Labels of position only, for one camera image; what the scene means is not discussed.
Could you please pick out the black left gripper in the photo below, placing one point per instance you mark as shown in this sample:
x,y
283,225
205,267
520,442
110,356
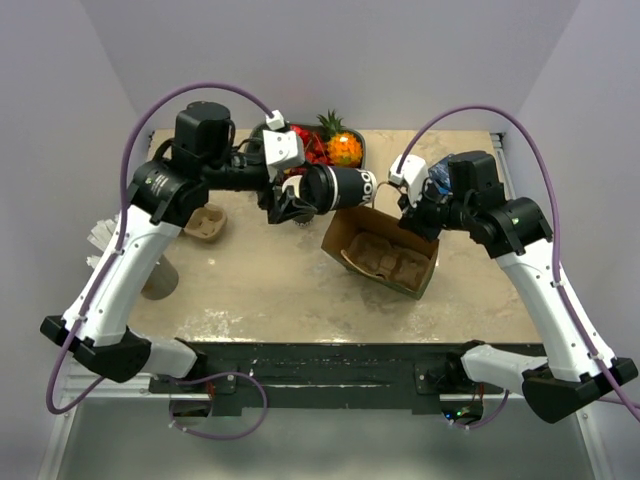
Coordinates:
x,y
290,206

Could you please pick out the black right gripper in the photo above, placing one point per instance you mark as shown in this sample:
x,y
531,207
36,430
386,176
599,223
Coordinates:
x,y
413,218

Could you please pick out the brown and green paper bag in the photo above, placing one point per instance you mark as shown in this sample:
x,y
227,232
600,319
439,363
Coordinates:
x,y
347,223

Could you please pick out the black paper coffee cup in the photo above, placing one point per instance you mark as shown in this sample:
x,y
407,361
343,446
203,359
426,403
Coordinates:
x,y
351,187

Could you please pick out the pulp cup carrier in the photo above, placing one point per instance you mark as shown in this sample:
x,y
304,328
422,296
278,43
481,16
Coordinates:
x,y
377,258

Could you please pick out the black plastic cup lid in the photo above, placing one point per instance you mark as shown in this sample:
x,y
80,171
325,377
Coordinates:
x,y
317,187

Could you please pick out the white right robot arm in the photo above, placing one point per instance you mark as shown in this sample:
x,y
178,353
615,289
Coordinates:
x,y
516,234

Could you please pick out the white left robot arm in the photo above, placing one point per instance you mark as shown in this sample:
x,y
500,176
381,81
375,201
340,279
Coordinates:
x,y
160,200

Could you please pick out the stack of paper cups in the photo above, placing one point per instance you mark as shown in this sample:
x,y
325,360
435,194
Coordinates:
x,y
292,187

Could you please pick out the red lychee bunch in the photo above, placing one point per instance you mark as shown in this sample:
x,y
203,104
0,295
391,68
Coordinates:
x,y
314,146

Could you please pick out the blue card packet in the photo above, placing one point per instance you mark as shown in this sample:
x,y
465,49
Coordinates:
x,y
439,174

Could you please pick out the dark grey fruit tray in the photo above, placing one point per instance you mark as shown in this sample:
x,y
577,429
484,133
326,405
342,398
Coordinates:
x,y
316,127

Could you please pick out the orange pineapple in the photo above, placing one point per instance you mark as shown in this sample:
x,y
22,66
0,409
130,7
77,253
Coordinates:
x,y
343,147

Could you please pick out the stack of pulp carriers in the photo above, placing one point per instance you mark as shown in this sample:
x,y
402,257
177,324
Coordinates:
x,y
207,223

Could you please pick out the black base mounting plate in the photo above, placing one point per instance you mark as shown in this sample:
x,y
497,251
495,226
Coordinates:
x,y
356,376

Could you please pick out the brown paper straw holder cup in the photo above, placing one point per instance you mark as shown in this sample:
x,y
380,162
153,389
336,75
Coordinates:
x,y
162,281

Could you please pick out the white wrapped straws bundle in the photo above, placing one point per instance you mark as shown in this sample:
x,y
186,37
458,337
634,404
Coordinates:
x,y
100,236

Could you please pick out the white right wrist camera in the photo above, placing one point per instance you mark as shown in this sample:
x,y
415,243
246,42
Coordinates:
x,y
410,172

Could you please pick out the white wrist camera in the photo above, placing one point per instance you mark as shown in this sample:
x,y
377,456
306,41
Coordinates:
x,y
283,148
410,172

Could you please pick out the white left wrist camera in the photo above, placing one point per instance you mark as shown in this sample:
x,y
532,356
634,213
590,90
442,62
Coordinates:
x,y
283,148

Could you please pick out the aluminium frame rail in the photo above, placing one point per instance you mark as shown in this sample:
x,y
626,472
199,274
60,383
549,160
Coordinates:
x,y
100,385

